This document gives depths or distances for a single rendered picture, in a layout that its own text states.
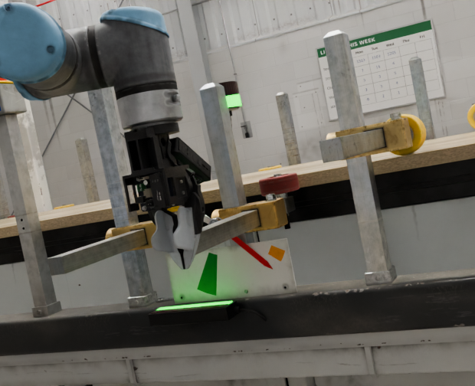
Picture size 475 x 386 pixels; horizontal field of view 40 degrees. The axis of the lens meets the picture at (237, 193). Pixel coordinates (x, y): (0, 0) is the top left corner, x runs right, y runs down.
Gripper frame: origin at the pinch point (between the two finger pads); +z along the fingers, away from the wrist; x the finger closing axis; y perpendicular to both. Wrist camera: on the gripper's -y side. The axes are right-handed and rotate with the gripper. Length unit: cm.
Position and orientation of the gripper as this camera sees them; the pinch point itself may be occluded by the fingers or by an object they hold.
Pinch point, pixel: (186, 259)
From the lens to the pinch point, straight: 99.0
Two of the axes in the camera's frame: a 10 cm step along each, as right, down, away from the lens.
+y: -4.3, 1.1, -9.0
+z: 1.8, 9.8, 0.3
